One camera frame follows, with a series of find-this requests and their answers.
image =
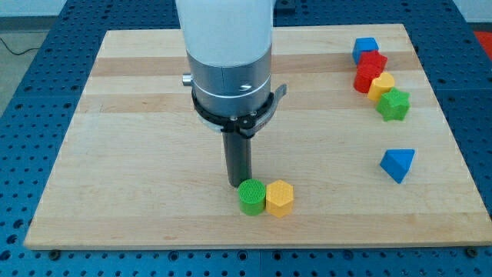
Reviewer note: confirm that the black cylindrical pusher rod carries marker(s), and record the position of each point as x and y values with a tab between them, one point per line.
237	151

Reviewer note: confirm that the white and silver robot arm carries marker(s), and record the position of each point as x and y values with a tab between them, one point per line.
228	43

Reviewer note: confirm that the wooden board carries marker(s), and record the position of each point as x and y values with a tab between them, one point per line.
138	170

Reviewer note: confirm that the green star block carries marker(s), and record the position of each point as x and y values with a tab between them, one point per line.
394	105

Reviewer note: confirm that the yellow heart block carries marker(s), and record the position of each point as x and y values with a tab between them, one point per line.
380	85

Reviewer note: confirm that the red pentagon block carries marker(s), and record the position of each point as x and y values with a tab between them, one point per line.
374	58

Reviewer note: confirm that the yellow hexagon block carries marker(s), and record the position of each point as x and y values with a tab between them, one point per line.
279	198

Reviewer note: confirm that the blue cube block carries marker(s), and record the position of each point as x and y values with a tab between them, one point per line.
365	44

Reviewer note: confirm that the green cylinder block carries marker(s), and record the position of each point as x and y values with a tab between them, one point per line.
252	194

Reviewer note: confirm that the blue triangle block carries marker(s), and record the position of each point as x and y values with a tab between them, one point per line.
397	163

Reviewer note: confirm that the red cylinder block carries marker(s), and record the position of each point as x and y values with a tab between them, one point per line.
364	76

